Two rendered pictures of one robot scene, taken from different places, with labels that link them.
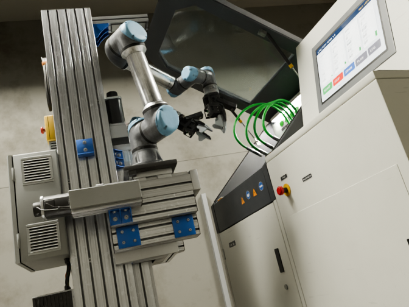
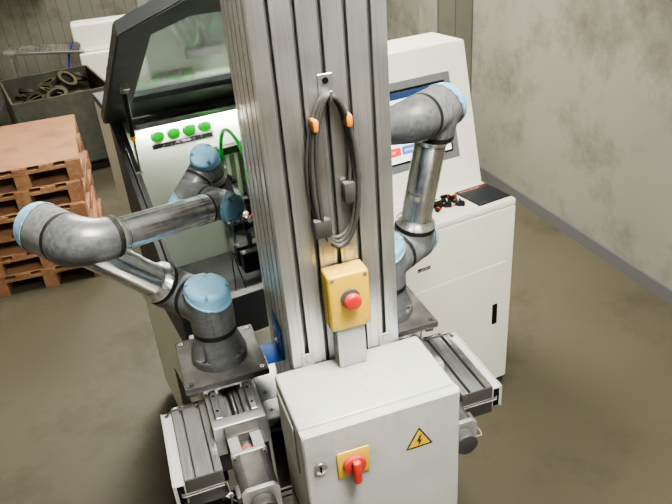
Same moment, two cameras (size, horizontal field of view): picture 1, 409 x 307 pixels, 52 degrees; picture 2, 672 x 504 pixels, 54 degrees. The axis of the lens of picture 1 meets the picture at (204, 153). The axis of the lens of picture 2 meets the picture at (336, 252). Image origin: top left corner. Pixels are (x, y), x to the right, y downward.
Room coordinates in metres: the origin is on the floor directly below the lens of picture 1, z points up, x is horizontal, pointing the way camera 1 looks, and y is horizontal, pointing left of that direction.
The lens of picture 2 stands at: (1.93, 1.86, 2.14)
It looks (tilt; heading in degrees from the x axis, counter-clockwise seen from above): 29 degrees down; 269
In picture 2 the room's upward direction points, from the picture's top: 5 degrees counter-clockwise
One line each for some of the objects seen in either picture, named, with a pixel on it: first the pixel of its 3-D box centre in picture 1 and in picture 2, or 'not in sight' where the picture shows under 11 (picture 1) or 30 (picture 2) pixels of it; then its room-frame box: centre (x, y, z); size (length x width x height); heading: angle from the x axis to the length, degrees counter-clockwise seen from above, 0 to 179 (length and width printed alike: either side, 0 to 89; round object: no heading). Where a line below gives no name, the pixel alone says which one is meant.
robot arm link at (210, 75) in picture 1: (207, 78); not in sight; (1.95, -0.10, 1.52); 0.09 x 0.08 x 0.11; 138
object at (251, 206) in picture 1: (241, 203); (279, 299); (2.09, -0.13, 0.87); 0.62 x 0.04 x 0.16; 24
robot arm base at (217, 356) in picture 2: not in sight; (217, 340); (2.23, 0.39, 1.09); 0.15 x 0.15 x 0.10
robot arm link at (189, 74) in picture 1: (191, 76); not in sight; (1.89, -0.03, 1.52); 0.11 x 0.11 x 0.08; 48
